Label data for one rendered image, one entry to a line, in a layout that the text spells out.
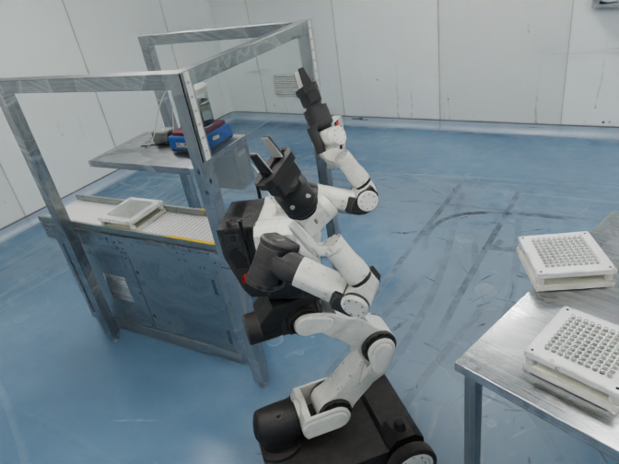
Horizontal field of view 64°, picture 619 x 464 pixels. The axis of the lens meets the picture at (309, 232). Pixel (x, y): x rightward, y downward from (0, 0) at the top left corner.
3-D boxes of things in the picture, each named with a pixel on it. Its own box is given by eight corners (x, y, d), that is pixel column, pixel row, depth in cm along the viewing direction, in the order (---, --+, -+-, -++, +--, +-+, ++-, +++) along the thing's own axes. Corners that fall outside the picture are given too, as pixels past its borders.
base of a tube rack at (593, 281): (614, 286, 164) (615, 281, 162) (535, 292, 167) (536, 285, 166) (585, 247, 185) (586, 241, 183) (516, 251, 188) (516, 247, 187)
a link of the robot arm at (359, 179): (356, 157, 176) (387, 196, 184) (349, 152, 186) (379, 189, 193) (333, 177, 177) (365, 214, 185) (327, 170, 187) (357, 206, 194)
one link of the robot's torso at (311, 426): (305, 445, 200) (300, 423, 194) (292, 407, 217) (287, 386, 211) (353, 426, 204) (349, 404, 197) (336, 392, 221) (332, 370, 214)
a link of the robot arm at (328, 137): (338, 109, 174) (351, 139, 176) (319, 118, 183) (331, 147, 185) (317, 119, 167) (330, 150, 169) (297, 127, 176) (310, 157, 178)
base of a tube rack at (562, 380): (653, 358, 136) (655, 352, 135) (617, 415, 123) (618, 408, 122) (562, 322, 153) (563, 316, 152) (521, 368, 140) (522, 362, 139)
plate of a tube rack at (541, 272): (616, 274, 161) (618, 269, 160) (536, 279, 165) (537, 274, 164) (587, 235, 182) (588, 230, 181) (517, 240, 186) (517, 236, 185)
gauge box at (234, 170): (255, 179, 237) (246, 140, 227) (243, 190, 229) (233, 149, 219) (218, 177, 247) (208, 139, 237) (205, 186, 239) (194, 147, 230)
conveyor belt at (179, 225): (258, 232, 247) (256, 223, 244) (228, 260, 228) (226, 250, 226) (77, 206, 310) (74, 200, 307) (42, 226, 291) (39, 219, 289)
